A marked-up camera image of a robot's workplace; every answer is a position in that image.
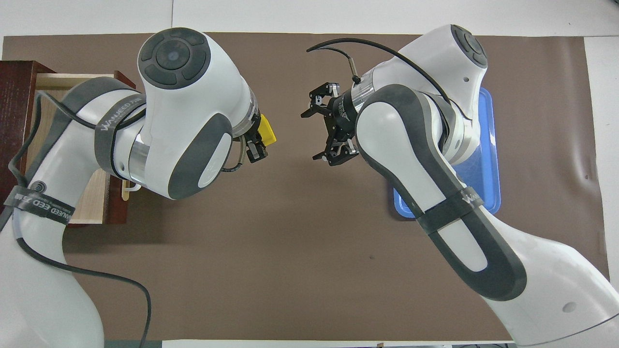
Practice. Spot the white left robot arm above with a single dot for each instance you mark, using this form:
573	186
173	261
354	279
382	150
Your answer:
188	106

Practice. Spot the yellow cube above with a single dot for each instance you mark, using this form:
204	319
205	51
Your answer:
268	130

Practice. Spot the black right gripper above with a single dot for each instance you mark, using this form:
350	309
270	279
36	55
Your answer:
344	116

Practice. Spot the blue plastic tray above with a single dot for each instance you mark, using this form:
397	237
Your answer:
489	169

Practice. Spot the brown paper table mat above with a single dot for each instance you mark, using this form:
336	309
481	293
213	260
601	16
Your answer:
290	241

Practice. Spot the dark wooden drawer cabinet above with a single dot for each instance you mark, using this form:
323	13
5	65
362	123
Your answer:
14	106

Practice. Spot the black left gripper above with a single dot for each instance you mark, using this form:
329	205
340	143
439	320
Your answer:
247	134

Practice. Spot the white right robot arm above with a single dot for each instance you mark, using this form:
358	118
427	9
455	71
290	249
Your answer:
401	145

